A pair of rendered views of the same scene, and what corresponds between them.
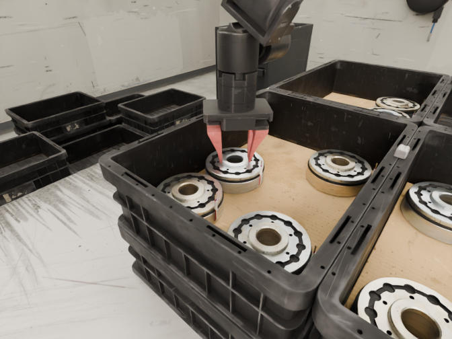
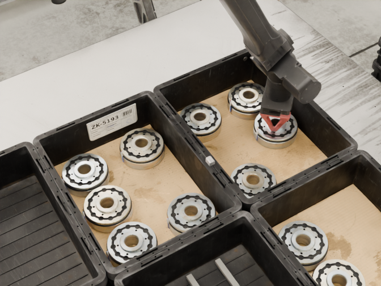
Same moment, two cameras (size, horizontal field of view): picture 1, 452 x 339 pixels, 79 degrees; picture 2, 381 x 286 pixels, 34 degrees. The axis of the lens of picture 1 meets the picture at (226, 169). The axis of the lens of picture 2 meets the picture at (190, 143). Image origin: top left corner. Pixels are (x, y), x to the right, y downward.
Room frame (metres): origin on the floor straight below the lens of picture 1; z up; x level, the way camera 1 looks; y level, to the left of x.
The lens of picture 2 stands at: (0.56, -1.03, 1.95)
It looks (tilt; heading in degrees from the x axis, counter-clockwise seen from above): 49 degrees down; 110
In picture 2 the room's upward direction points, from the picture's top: 2 degrees counter-clockwise
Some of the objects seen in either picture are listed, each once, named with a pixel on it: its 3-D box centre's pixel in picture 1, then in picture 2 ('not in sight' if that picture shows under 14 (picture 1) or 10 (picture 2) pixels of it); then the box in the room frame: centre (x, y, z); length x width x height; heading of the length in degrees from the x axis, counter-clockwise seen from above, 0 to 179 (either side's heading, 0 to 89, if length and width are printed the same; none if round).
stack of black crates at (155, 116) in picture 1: (168, 137); not in sight; (1.48, 0.35, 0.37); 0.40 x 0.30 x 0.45; 141
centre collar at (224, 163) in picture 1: (235, 160); (275, 123); (0.41, -0.02, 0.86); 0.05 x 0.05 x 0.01
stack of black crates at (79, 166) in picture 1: (109, 174); not in sight; (1.17, 0.60, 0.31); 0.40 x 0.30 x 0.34; 141
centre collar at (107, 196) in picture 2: not in sight; (106, 203); (0.12, -0.35, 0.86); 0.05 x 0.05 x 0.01
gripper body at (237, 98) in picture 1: (237, 93); (279, 87); (0.40, -0.02, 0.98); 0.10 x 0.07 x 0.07; 95
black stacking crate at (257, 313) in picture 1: (271, 174); (249, 134); (0.36, -0.07, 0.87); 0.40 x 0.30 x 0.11; 140
